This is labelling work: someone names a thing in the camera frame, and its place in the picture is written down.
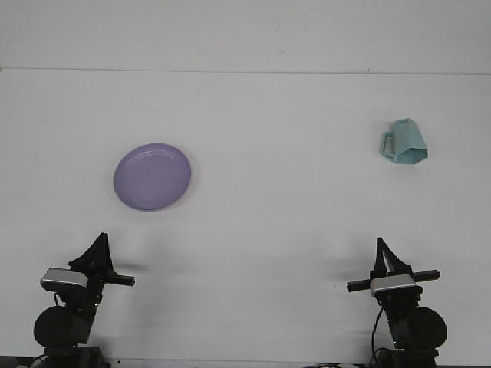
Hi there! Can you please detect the pale blue faceted cup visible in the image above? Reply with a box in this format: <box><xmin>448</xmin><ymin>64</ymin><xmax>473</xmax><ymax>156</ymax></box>
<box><xmin>379</xmin><ymin>118</ymin><xmax>429</xmax><ymax>166</ymax></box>

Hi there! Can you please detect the pale purple round plate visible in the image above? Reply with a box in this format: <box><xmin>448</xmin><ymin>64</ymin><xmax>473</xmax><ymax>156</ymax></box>
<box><xmin>113</xmin><ymin>143</ymin><xmax>193</xmax><ymax>212</ymax></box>

